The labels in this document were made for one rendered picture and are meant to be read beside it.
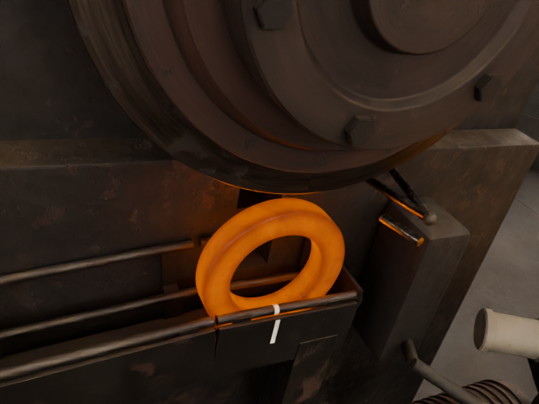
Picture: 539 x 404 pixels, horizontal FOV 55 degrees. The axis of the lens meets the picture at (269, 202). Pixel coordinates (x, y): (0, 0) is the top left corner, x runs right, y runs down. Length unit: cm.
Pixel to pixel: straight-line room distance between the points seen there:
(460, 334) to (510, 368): 17
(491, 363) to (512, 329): 104
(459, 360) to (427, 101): 139
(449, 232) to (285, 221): 24
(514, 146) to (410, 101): 46
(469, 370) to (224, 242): 130
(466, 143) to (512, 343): 29
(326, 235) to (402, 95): 23
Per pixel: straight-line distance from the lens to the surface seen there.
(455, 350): 180
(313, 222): 59
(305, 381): 76
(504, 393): 94
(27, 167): 55
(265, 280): 68
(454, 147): 78
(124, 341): 59
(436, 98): 44
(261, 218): 56
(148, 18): 39
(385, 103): 42
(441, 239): 70
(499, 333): 79
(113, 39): 41
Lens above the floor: 114
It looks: 32 degrees down
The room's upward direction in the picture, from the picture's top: 12 degrees clockwise
